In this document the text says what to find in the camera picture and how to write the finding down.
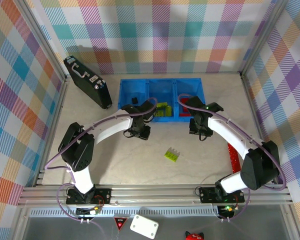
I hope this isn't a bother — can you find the aluminium side rail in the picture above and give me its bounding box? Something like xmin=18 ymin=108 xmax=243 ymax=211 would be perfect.
xmin=239 ymin=71 xmax=291 ymax=187
xmin=32 ymin=76 xmax=71 ymax=187

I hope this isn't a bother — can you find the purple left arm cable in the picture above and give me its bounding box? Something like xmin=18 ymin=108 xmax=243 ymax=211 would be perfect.
xmin=44 ymin=97 xmax=158 ymax=224

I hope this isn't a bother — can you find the blue three-compartment bin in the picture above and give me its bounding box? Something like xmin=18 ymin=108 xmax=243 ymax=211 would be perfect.
xmin=117 ymin=77 xmax=206 ymax=123

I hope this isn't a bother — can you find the red black triangle sign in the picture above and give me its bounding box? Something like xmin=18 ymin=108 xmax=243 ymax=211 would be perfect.
xmin=113 ymin=216 xmax=129 ymax=232

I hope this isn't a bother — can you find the aluminium corner post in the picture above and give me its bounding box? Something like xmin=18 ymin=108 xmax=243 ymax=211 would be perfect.
xmin=16 ymin=0 xmax=69 ymax=83
xmin=239 ymin=0 xmax=292 ymax=76

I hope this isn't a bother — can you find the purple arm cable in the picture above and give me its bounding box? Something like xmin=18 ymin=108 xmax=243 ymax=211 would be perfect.
xmin=177 ymin=93 xmax=288 ymax=223
xmin=44 ymin=97 xmax=158 ymax=224

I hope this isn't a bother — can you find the aluminium cross rail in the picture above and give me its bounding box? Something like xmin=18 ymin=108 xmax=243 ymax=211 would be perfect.
xmin=17 ymin=184 xmax=294 ymax=208

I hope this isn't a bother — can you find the white rectangular box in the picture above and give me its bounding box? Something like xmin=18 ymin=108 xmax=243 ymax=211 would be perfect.
xmin=129 ymin=214 xmax=160 ymax=240

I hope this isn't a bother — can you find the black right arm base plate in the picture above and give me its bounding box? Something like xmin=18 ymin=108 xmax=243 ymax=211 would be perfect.
xmin=199 ymin=186 xmax=246 ymax=204

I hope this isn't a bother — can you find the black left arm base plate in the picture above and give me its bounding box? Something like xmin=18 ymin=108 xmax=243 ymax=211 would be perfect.
xmin=66 ymin=188 xmax=113 ymax=206

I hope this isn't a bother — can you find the red black small object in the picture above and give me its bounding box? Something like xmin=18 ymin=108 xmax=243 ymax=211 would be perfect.
xmin=184 ymin=231 xmax=206 ymax=240

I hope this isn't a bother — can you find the red glitter tube silver cap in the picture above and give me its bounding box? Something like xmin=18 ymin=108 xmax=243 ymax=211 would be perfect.
xmin=226 ymin=142 xmax=241 ymax=174

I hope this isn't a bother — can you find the small controller circuit board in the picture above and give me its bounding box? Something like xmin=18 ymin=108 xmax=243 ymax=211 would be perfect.
xmin=76 ymin=205 xmax=103 ymax=217
xmin=217 ymin=204 xmax=240 ymax=216

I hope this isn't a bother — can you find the grey perforated strip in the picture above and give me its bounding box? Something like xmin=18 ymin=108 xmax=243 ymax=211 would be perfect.
xmin=29 ymin=209 xmax=221 ymax=218

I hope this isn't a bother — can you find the black briefcase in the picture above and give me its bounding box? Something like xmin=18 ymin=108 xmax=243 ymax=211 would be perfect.
xmin=63 ymin=56 xmax=114 ymax=110

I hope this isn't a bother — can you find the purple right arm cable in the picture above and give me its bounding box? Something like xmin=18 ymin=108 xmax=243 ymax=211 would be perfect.
xmin=177 ymin=93 xmax=288 ymax=223

